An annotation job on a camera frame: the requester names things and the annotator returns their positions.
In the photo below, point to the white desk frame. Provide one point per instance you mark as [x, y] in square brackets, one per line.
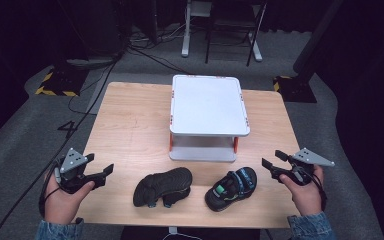
[187, 30]

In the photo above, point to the person's right hand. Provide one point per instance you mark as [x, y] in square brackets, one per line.
[305, 196]

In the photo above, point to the black stand base, hazard stripes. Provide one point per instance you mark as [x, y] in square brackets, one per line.
[63, 81]
[296, 88]

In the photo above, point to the person's left hand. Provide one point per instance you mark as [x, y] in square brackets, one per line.
[63, 203]

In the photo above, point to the black folding chair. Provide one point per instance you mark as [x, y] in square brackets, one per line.
[233, 23]

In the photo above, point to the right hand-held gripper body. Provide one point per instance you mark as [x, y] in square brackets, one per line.
[308, 159]

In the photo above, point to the plain black sandal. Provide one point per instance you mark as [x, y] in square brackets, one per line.
[163, 185]

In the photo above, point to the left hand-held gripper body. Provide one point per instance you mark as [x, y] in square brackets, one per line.
[73, 161]

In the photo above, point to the white two-tier shoe rack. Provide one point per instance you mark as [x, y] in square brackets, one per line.
[208, 105]

